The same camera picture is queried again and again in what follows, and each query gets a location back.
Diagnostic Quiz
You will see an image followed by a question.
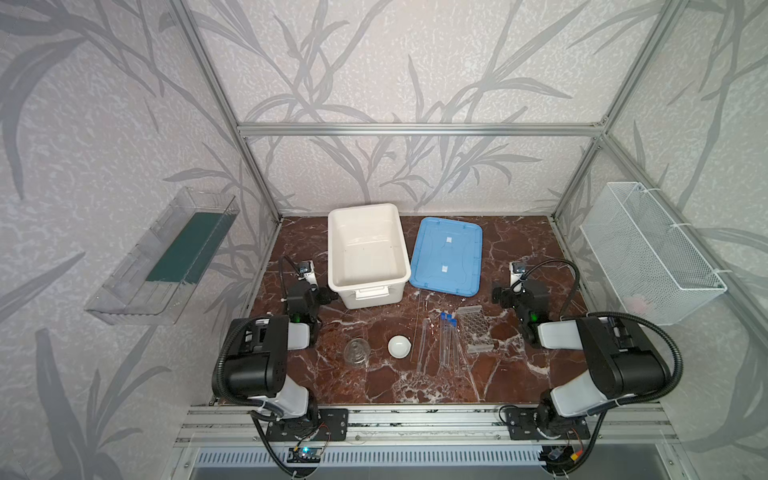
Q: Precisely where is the test tube blue cap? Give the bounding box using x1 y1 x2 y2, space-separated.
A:
439 312 450 369
441 313 456 372
453 318 465 374

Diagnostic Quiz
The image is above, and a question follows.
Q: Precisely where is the clear acrylic wall shelf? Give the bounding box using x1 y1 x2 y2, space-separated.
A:
85 187 240 326

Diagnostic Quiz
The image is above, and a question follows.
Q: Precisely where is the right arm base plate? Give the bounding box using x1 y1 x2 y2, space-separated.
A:
498 405 581 440

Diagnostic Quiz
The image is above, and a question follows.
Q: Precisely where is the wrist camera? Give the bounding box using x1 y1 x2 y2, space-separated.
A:
297 260 318 289
509 261 527 291

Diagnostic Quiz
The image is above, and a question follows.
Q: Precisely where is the aluminium frame rail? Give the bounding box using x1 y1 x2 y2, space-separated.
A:
237 123 602 138

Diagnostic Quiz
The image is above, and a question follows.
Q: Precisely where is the white wire mesh basket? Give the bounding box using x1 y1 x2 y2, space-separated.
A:
580 182 727 326

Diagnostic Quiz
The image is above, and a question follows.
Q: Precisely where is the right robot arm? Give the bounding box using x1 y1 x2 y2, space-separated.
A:
491 278 684 430

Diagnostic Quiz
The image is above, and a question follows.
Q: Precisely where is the glass stirring rod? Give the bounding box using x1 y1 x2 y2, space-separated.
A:
409 289 421 362

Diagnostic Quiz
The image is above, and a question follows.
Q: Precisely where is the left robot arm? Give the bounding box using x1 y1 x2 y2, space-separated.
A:
212 280 339 425

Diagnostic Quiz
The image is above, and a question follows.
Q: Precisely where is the clear plastic test tube rack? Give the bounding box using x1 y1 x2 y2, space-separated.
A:
455 306 495 355

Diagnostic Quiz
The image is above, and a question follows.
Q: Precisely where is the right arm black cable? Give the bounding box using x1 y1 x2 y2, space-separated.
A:
521 259 684 404

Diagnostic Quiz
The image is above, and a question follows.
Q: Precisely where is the blue plastic bin lid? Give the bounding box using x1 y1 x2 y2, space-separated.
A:
409 217 483 298

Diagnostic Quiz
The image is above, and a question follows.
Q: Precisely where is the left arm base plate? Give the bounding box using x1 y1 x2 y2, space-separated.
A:
266 408 349 442

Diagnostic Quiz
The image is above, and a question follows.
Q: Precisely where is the pink object in basket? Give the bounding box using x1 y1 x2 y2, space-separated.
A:
622 294 654 317

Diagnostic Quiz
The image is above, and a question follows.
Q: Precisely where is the white plastic storage bin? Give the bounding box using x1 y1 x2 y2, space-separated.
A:
328 203 411 310

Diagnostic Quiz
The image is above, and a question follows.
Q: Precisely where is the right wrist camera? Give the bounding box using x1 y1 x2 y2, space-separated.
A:
509 261 527 291

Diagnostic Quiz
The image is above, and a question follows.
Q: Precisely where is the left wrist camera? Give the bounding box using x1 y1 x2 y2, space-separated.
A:
297 260 318 289

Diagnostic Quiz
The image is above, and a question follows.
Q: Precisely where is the white ceramic dish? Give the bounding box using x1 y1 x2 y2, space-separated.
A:
387 335 412 359

